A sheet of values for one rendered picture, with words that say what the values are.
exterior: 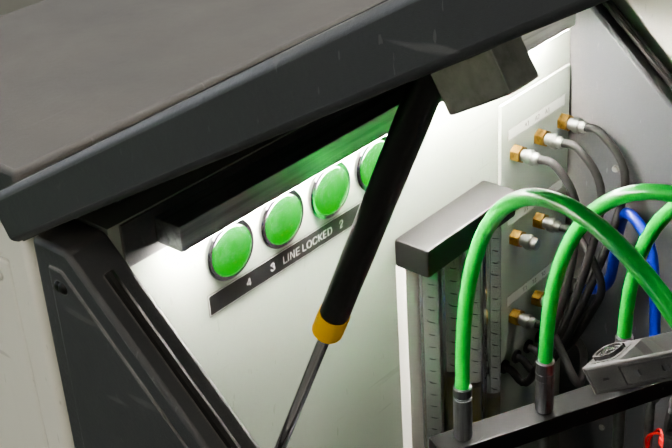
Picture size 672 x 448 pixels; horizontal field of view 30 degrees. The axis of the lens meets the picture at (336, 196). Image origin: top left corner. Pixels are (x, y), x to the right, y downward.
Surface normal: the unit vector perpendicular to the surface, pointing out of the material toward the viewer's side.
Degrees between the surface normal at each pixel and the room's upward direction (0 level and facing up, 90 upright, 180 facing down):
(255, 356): 90
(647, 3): 90
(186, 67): 0
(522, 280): 90
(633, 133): 90
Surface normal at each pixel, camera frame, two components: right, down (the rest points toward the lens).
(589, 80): -0.65, 0.40
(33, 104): -0.06, -0.88
